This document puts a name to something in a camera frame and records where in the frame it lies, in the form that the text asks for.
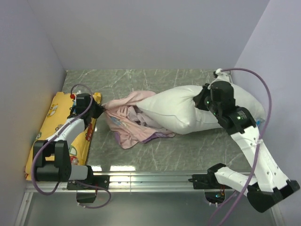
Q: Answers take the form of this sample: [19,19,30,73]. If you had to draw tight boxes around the pink pillowcase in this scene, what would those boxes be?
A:
[102,90,176,149]

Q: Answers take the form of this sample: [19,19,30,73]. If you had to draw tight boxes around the yellow car print pillow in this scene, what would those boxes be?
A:
[25,92,103,182]

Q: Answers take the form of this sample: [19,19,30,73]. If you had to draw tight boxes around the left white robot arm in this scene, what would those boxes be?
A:
[31,93,104,189]

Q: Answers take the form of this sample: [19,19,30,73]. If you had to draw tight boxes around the aluminium rail frame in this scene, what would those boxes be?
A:
[14,70,285,226]

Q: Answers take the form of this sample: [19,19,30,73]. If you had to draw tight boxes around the purple princess print pillowcase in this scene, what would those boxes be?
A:
[135,110,175,144]

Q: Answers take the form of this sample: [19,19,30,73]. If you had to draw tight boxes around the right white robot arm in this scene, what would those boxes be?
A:
[190,81,301,213]

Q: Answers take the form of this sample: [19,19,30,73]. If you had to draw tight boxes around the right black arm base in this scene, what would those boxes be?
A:
[188,173,225,206]

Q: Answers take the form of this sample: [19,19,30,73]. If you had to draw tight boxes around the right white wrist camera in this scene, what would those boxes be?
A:
[214,68,233,83]

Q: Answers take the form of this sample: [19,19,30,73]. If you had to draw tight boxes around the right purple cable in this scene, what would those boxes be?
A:
[206,67,273,226]

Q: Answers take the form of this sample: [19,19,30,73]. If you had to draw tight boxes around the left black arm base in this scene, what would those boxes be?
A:
[66,175,110,204]

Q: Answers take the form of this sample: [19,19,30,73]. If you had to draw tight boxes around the white pillow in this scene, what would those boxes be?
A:
[136,82,266,135]

